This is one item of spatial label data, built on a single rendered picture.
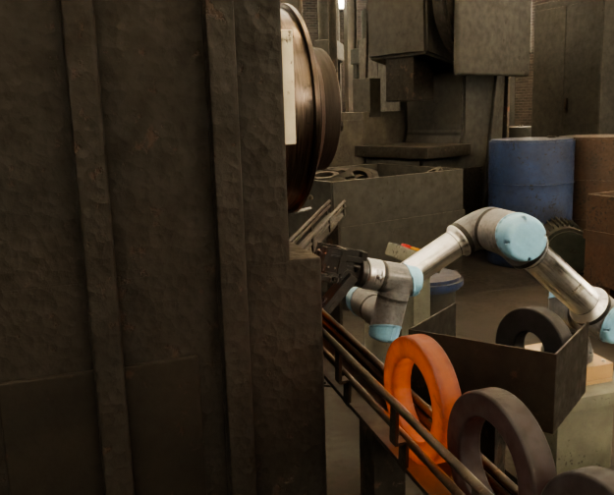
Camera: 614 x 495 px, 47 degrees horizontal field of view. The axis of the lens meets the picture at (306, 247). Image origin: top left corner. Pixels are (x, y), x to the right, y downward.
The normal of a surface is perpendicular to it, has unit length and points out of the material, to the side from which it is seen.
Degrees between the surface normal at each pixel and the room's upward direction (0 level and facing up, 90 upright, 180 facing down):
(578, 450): 90
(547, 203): 90
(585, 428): 90
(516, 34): 90
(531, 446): 49
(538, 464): 63
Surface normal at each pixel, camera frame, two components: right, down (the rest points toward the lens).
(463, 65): 0.64, 0.13
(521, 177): -0.50, 0.18
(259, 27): 0.33, 0.17
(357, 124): -0.77, 0.14
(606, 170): -0.21, 0.19
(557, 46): -0.91, 0.11
